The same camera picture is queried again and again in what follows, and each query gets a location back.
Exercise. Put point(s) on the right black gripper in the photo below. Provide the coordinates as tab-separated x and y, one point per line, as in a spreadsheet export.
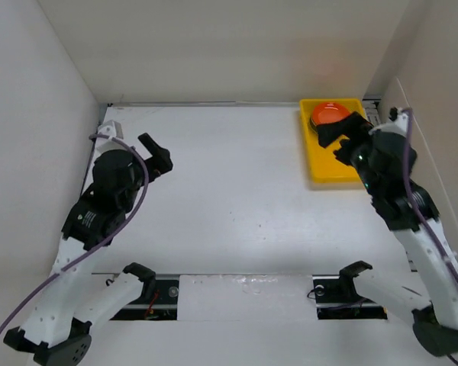
353	125

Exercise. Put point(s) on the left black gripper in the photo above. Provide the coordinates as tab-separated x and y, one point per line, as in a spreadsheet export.
159	162

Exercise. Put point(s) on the orange plate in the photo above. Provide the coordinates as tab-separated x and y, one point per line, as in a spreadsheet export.
328	113

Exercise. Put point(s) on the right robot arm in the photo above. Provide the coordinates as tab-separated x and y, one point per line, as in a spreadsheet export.
433	317

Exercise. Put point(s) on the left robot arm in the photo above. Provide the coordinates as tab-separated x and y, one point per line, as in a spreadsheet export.
59	329

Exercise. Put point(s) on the yellow plastic bin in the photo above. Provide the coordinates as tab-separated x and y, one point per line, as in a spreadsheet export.
323	168

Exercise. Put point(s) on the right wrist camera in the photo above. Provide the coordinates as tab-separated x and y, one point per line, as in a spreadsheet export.
397	122

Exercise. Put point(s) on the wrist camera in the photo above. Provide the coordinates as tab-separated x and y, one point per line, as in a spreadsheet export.
110	133
397	122

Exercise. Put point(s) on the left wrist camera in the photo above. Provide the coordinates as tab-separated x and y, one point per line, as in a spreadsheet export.
110	133

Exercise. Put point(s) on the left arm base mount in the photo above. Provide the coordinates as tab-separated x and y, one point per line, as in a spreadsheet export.
161	306

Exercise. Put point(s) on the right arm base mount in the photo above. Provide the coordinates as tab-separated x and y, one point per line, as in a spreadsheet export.
334	303

